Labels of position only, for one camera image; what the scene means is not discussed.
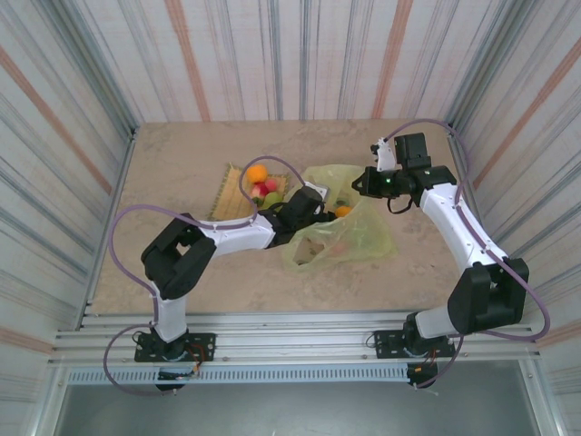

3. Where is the yellow-green printed plastic bag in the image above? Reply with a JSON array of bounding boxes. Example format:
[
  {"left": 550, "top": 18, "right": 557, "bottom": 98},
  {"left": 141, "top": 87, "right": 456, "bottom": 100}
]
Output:
[{"left": 281, "top": 163, "right": 396, "bottom": 274}]

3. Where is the woven bamboo mat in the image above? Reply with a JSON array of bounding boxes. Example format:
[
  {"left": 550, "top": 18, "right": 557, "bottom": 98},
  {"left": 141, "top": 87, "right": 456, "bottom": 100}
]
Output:
[{"left": 207, "top": 162, "right": 291, "bottom": 223}]

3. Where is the black connector module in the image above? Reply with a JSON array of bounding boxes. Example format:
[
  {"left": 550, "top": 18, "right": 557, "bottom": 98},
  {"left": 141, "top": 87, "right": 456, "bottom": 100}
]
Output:
[
  {"left": 156, "top": 370, "right": 187, "bottom": 391},
  {"left": 407, "top": 362, "right": 439, "bottom": 390}
]

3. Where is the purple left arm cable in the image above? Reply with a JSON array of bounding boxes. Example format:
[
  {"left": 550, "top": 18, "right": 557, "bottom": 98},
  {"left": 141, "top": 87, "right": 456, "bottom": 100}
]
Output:
[{"left": 103, "top": 154, "right": 319, "bottom": 399}]

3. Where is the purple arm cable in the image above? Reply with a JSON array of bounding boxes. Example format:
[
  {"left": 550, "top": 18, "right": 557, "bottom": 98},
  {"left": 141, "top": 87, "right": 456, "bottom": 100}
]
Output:
[
  {"left": 103, "top": 154, "right": 319, "bottom": 399},
  {"left": 383, "top": 118, "right": 553, "bottom": 390}
]

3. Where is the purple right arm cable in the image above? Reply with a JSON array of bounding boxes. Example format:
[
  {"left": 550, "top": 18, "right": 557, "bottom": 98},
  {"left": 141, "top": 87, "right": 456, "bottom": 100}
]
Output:
[{"left": 383, "top": 118, "right": 553, "bottom": 390}]

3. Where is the aluminium rail frame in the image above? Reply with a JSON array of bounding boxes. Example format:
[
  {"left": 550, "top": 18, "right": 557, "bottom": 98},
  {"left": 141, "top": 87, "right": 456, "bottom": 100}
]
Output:
[{"left": 47, "top": 311, "right": 544, "bottom": 369}]

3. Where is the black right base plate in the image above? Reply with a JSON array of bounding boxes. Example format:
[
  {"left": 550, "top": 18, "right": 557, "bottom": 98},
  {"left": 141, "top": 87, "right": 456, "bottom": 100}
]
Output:
[{"left": 372, "top": 330, "right": 457, "bottom": 361}]

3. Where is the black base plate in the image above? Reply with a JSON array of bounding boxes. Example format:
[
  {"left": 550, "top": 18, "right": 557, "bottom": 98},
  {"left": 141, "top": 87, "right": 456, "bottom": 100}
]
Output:
[
  {"left": 372, "top": 330, "right": 457, "bottom": 361},
  {"left": 134, "top": 332, "right": 217, "bottom": 363}
]

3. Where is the grey slotted cable duct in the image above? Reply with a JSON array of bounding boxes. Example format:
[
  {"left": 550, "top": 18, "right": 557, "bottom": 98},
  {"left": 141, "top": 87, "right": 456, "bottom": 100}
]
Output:
[{"left": 58, "top": 365, "right": 412, "bottom": 386}]

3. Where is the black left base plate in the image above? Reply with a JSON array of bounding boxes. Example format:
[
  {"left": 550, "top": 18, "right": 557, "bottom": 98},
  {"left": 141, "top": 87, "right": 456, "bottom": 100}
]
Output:
[{"left": 134, "top": 332, "right": 217, "bottom": 363}]

